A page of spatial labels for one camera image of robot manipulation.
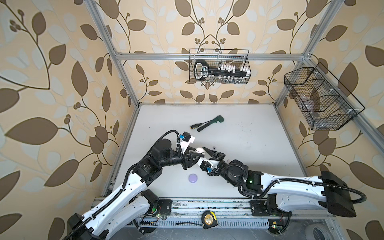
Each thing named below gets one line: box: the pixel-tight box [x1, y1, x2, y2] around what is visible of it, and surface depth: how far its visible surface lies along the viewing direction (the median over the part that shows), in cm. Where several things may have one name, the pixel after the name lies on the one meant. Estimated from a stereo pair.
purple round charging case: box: [188, 173, 198, 183], surface depth 85 cm
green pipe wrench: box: [197, 114, 225, 132], surface depth 111 cm
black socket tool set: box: [194, 60, 251, 81], surface depth 85 cm
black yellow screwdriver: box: [190, 120, 211, 130], surface depth 107 cm
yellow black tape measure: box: [201, 210, 218, 230], surface depth 70 cm
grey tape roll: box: [305, 223, 332, 240], surface depth 68 cm
